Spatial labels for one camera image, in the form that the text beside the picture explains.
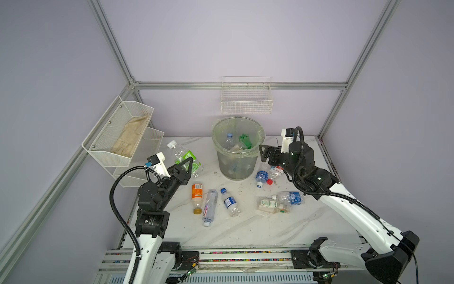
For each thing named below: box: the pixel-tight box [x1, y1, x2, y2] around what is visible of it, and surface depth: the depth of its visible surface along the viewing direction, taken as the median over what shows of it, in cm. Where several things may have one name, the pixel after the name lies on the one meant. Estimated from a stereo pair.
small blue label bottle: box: [219, 187, 241, 218], surface depth 87 cm
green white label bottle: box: [255, 194, 291, 214], surface depth 88 cm
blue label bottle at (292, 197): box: [271, 191, 306, 206], surface depth 88 cm
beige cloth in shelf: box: [110, 114, 151, 158], surface depth 81 cm
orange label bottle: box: [191, 183, 203, 215], surface depth 90 cm
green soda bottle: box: [238, 133, 253, 150], surface depth 97 cm
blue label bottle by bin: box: [255, 170, 269, 189], surface depth 97 cm
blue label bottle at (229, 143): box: [222, 133, 235, 150], surface depth 100 cm
